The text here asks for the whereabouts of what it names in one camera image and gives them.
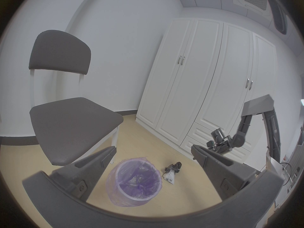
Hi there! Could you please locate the purple plastic bag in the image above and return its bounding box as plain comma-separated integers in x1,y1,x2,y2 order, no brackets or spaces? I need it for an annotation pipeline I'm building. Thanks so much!
106,157,164,207

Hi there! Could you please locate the white trash bin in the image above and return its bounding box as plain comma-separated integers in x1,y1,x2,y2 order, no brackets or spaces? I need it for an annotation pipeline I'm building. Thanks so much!
114,160,163,201

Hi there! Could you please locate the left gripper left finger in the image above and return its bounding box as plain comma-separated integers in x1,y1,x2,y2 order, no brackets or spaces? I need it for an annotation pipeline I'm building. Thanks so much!
51,146,117,201

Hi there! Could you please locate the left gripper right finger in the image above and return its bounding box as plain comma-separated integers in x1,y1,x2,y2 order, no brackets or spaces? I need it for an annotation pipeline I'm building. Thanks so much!
191,144,258,200

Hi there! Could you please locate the black plastic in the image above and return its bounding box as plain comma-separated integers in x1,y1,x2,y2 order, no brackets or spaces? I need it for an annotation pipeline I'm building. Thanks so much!
165,161,183,174

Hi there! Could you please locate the white wardrobe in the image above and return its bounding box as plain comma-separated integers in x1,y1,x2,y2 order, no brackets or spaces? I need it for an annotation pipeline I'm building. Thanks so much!
136,18,278,166

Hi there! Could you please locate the grey and white chair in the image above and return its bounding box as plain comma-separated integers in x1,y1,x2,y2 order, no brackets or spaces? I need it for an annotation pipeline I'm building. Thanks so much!
28,30,124,166

